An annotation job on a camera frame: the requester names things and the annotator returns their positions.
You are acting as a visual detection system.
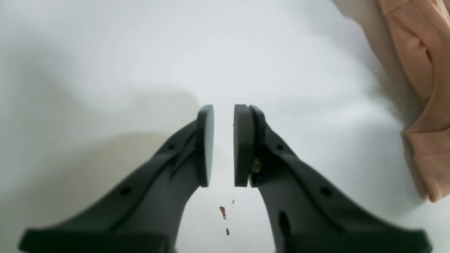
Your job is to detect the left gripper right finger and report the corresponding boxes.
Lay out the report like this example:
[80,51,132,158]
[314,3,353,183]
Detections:
[234,104,432,253]

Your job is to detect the peach t-shirt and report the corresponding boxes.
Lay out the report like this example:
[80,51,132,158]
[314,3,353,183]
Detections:
[334,0,449,203]

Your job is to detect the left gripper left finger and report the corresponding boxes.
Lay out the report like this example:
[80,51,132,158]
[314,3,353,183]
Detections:
[18,105,214,253]

